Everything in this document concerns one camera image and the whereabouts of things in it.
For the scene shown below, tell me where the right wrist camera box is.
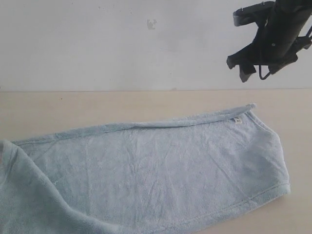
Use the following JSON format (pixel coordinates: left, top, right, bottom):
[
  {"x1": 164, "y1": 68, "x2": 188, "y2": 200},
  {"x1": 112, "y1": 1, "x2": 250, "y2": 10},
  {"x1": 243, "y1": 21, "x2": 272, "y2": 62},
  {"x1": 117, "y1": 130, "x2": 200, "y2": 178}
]
[{"x1": 233, "y1": 1, "x2": 274, "y2": 27}]

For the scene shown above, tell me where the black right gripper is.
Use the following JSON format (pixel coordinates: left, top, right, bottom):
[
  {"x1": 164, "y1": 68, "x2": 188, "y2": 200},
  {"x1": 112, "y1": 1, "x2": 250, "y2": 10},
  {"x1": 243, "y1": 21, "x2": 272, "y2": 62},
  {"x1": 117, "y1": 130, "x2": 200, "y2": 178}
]
[{"x1": 227, "y1": 0, "x2": 312, "y2": 82}]

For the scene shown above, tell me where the light blue fluffy towel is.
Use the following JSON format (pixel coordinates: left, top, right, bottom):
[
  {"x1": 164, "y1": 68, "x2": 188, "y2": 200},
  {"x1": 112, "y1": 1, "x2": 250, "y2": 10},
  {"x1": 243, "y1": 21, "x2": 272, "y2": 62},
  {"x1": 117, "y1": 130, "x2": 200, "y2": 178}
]
[{"x1": 0, "y1": 104, "x2": 291, "y2": 234}]

